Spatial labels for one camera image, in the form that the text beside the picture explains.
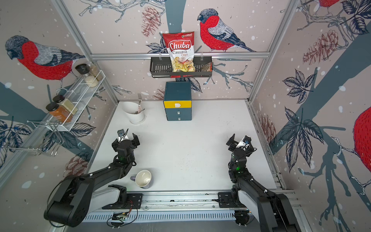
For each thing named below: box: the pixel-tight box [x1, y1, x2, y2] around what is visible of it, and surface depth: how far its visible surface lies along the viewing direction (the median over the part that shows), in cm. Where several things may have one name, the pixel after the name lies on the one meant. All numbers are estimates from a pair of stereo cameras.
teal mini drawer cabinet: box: [163, 81, 193, 121], surface depth 97 cm
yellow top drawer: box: [163, 100, 192, 109], surface depth 94 cm
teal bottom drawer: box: [166, 115, 192, 121], surface depth 106 cm
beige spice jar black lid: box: [52, 95, 79, 116], surface depth 69 cm
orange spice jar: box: [45, 101, 73, 124], surface depth 66 cm
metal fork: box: [137, 93, 143, 114], surface depth 106 cm
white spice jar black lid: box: [74, 63, 99, 88], surface depth 83 cm
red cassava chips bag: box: [162, 31, 196, 73], surface depth 84 cm
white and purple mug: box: [129, 169, 152, 189], surface depth 76 cm
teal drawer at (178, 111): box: [164, 107, 192, 116], surface depth 100 cm
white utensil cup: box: [121, 101, 145, 124], surface depth 105 cm
